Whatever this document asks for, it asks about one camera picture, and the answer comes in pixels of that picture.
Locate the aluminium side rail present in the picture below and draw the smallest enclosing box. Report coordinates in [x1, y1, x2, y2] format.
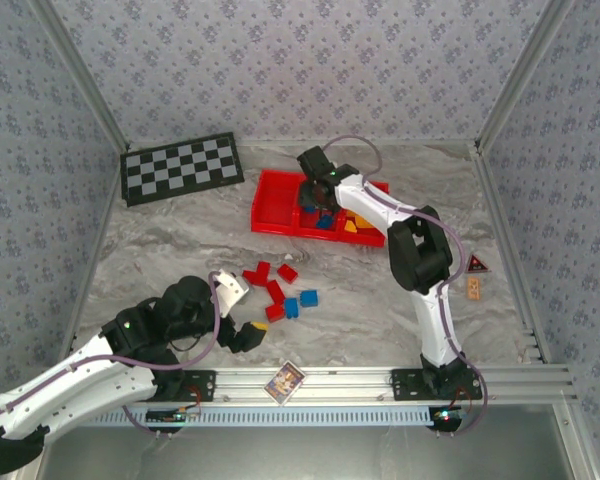
[472, 144, 554, 364]
[57, 149, 129, 366]

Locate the small circuit board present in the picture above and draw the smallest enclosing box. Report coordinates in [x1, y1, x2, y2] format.
[146, 407, 201, 425]
[429, 407, 469, 426]

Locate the black red triangular card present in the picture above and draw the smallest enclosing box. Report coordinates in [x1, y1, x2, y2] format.
[463, 253, 491, 276]

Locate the red three-compartment bin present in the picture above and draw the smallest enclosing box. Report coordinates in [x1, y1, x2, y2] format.
[250, 168, 390, 249]

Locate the colourful playing card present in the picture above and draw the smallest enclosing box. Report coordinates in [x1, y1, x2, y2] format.
[263, 362, 307, 405]

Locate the thin aluminium rail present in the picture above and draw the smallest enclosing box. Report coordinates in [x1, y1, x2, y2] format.
[237, 138, 481, 149]

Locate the light blue slotted cable tray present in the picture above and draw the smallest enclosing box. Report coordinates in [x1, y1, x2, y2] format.
[94, 405, 434, 427]

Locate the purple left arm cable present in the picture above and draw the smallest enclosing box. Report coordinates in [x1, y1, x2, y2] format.
[0, 269, 222, 441]

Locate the grey black checkerboard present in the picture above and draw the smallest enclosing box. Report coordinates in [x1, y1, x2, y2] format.
[118, 131, 246, 209]

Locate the aluminium frame post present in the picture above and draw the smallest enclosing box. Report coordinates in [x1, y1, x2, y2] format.
[29, 0, 131, 154]
[477, 0, 579, 151]

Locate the wide aluminium base rail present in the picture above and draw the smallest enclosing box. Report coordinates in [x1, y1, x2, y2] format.
[39, 367, 579, 406]

